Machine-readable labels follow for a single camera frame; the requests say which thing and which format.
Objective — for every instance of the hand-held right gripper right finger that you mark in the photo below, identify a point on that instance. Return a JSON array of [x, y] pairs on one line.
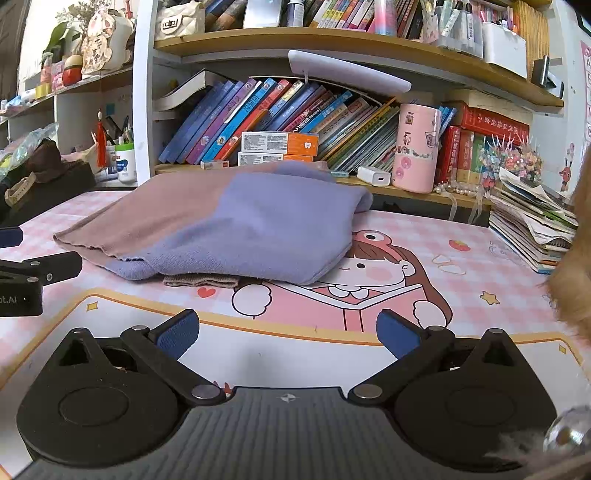
[[397, 332]]

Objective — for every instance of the pink cartoon desk mat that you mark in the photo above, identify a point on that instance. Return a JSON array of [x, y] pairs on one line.
[[461, 286]]

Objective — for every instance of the thick black paperback book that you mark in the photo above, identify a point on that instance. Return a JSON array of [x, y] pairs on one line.
[[184, 92]]

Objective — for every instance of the pink stickered cylinder canister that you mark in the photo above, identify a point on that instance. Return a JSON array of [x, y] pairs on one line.
[[415, 147]]

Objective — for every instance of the stack of paper booklets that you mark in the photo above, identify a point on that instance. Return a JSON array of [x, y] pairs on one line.
[[526, 221]]

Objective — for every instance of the dark brown cloth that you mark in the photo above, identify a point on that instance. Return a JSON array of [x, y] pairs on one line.
[[44, 157]]

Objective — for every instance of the red tassel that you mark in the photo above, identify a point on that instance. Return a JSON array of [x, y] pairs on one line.
[[100, 147]]

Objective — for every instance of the white blue label pot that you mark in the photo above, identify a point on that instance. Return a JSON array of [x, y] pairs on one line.
[[125, 166]]

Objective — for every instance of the black bag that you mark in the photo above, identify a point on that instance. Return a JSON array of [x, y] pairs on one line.
[[69, 182]]

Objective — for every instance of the thick red dictionary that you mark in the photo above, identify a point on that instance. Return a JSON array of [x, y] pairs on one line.
[[494, 122]]

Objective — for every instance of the red hardcover book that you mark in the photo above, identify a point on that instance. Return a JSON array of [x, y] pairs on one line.
[[465, 157], [449, 154]]

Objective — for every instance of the thick yellowed book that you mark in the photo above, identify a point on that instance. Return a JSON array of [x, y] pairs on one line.
[[489, 99]]

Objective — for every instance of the white ceramic ornament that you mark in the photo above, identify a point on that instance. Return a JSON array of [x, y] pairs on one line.
[[104, 46]]

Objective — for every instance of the white storage box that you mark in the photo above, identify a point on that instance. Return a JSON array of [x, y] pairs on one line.
[[504, 48]]

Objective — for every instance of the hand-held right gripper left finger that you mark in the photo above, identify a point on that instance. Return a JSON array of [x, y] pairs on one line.
[[178, 334]]

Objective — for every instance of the bunch of pens and pencils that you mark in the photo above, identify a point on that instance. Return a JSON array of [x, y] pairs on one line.
[[121, 134]]

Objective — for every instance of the small white red box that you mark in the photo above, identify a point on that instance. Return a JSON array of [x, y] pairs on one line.
[[214, 165]]

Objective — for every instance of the clear plastic bag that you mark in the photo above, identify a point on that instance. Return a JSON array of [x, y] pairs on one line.
[[23, 145]]

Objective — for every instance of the pink wall poster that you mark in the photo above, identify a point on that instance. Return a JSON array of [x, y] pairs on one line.
[[585, 83]]

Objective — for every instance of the red round doll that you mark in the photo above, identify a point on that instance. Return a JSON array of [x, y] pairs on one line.
[[72, 71]]

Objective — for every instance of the green leafy plant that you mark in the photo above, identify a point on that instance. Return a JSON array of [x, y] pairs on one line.
[[57, 37]]

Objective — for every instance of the small spray bottle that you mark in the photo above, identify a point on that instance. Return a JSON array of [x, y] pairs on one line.
[[295, 14]]

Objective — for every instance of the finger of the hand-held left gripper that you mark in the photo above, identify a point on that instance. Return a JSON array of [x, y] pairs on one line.
[[55, 267], [10, 237]]

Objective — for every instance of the clear glass ball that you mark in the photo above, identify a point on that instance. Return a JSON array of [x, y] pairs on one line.
[[565, 431]]

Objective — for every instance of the shelf row of paperbacks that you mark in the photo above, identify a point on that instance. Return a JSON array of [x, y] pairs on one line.
[[332, 14]]

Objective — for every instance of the white wooden bookshelf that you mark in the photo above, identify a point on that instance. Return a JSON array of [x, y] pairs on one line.
[[143, 92]]

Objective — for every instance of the purple and mauve sweater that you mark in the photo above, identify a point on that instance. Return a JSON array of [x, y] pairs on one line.
[[258, 221]]

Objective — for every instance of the row of children's books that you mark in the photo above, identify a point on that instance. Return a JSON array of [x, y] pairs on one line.
[[258, 106]]

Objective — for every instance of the clear holder of markers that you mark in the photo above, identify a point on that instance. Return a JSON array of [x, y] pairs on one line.
[[459, 27]]

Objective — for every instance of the tan fluffy fur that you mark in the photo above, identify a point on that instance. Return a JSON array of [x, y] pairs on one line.
[[577, 240]]

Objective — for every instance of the pink blue gradient bottle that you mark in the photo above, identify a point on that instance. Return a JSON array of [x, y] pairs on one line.
[[384, 18]]

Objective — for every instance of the white charger plug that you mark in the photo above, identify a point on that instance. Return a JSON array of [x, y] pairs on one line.
[[374, 176]]

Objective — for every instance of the black clip device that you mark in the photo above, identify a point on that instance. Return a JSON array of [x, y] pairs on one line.
[[545, 71]]

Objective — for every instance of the orange white toothpaste box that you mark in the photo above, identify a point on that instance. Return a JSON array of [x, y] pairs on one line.
[[268, 159], [277, 142]]

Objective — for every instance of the colourful paper star bouquet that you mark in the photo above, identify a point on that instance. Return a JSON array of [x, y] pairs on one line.
[[510, 161]]

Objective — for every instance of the sheer white ribbon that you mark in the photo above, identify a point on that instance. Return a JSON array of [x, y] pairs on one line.
[[471, 207]]

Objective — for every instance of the silver grey folder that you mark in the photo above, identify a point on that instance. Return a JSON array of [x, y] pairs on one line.
[[261, 13]]

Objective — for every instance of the small teal eraser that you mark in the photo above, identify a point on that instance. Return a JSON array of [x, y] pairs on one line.
[[340, 174]]

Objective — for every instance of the white desk lamp head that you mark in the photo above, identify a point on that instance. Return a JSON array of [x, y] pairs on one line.
[[346, 69]]

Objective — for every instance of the white quilted handbag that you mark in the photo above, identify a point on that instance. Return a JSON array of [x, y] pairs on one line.
[[178, 23]]

